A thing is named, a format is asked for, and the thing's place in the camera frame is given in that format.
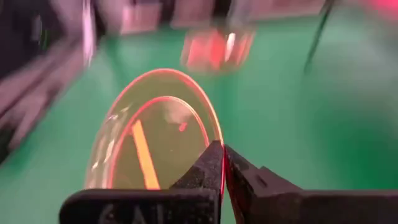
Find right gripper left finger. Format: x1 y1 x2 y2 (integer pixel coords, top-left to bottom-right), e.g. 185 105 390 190
58 140 225 224

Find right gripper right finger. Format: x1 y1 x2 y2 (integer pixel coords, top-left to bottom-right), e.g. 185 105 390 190
224 144 398 224

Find orange translucent plate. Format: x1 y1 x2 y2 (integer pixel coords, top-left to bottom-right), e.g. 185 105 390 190
83 68 226 197

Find wooden shelf with black legs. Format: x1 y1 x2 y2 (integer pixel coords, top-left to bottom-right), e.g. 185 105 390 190
303 0 336 75

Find green table mat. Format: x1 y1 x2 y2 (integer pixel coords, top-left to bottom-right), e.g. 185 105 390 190
0 12 398 224

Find pink translucent plate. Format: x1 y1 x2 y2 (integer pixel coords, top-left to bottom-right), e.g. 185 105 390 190
180 27 256 75

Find black metal rig frame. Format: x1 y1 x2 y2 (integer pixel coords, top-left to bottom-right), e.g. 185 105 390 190
0 0 94 166

